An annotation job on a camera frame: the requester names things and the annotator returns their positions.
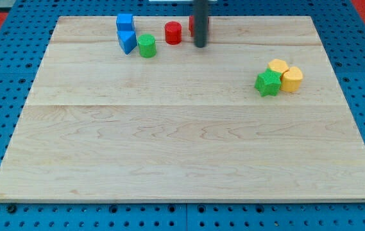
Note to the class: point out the green star block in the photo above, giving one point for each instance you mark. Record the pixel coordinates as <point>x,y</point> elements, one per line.
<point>268,83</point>

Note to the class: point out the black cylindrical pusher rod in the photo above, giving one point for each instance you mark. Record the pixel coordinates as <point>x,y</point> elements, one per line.
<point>200,24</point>

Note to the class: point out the red cylinder block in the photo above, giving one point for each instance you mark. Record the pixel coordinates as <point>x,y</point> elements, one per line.
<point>173,32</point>

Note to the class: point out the yellow hexagon block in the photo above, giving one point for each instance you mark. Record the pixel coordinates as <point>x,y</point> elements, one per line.
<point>278,65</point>

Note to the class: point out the green cylinder block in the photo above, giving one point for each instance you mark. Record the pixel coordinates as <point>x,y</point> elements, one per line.
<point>147,45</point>

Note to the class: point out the blue triangle block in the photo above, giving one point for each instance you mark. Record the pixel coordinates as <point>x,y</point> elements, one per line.
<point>127,41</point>

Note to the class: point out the red star block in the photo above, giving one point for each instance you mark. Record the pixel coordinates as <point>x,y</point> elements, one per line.
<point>191,25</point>

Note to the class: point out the blue cube block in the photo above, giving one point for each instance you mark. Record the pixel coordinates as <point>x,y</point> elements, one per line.
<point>124,22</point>

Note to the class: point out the yellow heart block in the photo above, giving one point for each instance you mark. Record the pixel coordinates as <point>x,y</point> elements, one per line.
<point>291,79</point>

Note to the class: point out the wooden board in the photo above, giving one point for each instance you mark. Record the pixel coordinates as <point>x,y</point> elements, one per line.
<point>187,125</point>

